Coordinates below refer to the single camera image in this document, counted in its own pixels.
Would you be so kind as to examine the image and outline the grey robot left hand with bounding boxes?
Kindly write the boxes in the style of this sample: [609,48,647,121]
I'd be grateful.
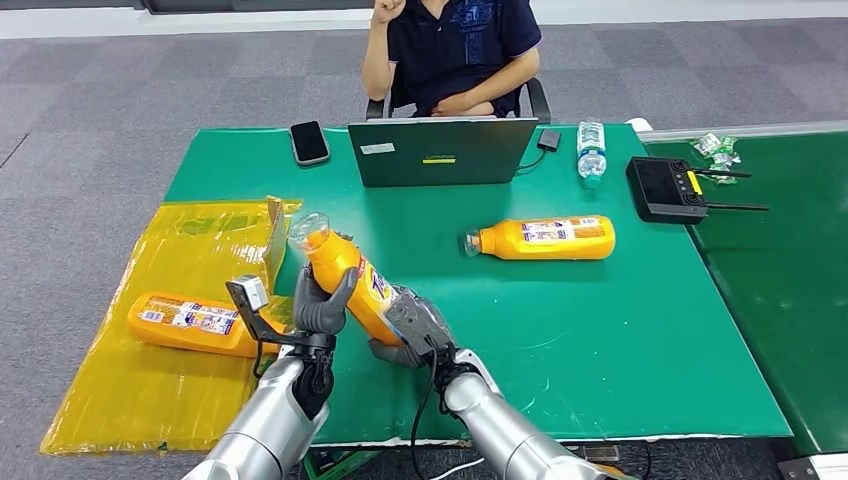
[292,266,360,337]

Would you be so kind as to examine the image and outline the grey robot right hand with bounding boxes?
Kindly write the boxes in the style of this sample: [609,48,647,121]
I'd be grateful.
[367,285,459,371]

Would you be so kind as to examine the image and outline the orange detergent bottle torn label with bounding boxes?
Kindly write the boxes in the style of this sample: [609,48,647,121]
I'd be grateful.
[287,211,407,348]

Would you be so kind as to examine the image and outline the orange detergent bottle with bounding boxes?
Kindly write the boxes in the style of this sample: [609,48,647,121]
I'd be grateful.
[126,292,291,360]
[462,215,617,262]

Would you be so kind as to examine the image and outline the clear plastic water bottle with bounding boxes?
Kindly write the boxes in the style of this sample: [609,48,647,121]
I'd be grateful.
[576,118,609,191]

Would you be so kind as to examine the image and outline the brown cardboard piece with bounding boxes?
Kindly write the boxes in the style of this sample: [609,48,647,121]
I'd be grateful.
[264,195,290,287]

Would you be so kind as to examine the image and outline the green table leg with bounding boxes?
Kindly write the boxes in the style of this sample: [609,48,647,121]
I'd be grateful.
[301,449,384,480]

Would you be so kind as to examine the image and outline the black smartphone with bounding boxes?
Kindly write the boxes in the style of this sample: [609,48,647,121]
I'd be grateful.
[289,119,332,167]

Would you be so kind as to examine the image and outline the yellow plastic sheet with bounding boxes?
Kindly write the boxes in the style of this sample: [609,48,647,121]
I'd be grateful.
[39,198,305,457]

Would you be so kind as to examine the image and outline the dark grey laptop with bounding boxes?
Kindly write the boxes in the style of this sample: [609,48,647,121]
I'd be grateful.
[347,117,541,190]

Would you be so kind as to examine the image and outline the black office chair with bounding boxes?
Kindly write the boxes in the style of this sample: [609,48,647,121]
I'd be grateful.
[364,62,553,126]

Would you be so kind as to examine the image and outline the black remote controller with antennas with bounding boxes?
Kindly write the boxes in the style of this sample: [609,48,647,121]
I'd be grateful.
[625,156,772,227]

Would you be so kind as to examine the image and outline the person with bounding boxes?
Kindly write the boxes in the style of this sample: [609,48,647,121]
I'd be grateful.
[360,0,544,119]

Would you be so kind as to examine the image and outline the green candy wrappers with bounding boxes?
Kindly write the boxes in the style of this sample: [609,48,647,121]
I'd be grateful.
[689,131,743,186]

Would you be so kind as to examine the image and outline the grey metal corner plate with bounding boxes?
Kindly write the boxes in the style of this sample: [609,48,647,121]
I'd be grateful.
[777,453,848,480]

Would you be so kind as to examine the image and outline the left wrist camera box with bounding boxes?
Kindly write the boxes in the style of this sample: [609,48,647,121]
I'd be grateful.
[225,274,296,348]

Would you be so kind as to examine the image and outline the black robot wrist cable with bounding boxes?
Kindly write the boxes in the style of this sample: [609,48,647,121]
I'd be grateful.
[409,344,441,480]

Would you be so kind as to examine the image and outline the white cable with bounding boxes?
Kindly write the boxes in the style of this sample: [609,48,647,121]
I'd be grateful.
[429,457,486,480]

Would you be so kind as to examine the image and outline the thin black adapter cable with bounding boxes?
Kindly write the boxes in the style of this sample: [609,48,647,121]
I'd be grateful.
[515,150,549,176]

